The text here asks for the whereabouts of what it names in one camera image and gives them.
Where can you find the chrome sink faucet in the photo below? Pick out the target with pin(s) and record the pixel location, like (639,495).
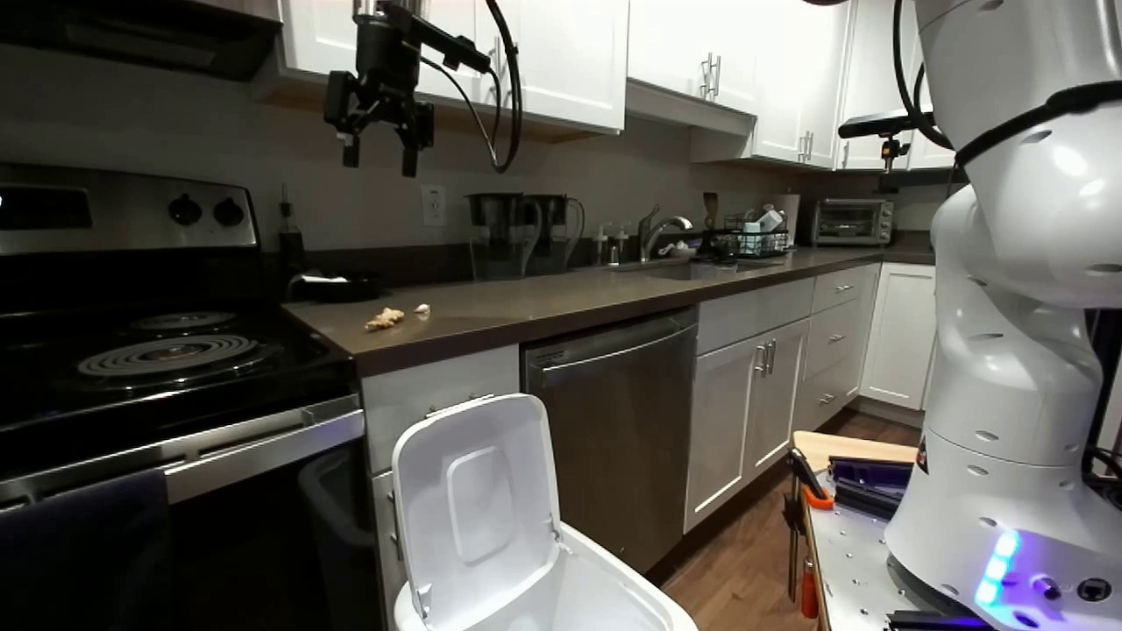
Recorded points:
(661,233)

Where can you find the white lower cabinet row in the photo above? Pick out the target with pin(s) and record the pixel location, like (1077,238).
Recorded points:
(747,396)

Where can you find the black shallow pan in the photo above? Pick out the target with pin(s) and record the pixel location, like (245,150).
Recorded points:
(336,287)

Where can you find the dark range hood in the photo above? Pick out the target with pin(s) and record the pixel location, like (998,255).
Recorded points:
(129,35)

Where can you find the white bin lid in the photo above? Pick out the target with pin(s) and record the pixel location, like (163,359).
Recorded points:
(476,503)

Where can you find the white trash bin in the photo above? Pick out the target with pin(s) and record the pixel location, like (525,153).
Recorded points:
(583,597)

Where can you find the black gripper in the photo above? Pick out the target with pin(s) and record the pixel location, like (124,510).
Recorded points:
(382,104)

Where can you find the small tan scrap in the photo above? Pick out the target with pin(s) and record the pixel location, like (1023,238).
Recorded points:
(421,309)

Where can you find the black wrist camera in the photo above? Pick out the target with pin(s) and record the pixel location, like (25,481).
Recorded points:
(439,35)

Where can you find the tan object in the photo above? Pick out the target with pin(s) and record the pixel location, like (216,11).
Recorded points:
(385,319)

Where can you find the stainless steel dishwasher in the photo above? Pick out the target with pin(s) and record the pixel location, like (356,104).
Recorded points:
(618,432)

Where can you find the dish rack with dishes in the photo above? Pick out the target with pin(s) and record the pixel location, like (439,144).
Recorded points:
(757,233)

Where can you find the white wall outlet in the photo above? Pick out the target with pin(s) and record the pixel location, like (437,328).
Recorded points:
(434,206)

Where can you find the black stainless electric stove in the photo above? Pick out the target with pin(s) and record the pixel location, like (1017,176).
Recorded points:
(154,388)

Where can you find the orange black clamp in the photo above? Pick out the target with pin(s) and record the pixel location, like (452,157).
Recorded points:
(816,489)
(808,595)

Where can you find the narrow white lower cabinet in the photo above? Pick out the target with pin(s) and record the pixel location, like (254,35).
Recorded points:
(434,392)

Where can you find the wooden board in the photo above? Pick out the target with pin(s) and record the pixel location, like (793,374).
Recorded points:
(855,446)

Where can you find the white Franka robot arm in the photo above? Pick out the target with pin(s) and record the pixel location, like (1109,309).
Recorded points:
(1017,351)

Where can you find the white upper cabinet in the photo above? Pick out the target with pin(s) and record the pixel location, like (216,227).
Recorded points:
(563,59)
(819,82)
(689,55)

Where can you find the dark bottle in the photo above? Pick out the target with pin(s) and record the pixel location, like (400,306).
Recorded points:
(290,241)

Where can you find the black camera on mount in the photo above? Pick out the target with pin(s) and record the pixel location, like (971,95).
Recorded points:
(889,130)

